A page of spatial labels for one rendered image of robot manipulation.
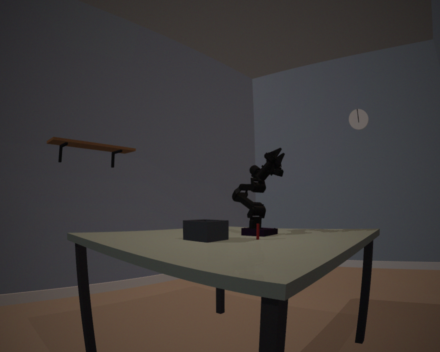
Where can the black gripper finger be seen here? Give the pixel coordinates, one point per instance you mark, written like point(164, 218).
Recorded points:
point(275, 153)
point(279, 159)

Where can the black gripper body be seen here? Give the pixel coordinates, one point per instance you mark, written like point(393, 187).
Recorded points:
point(269, 164)

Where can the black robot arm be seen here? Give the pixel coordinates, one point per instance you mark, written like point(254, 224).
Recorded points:
point(257, 185)

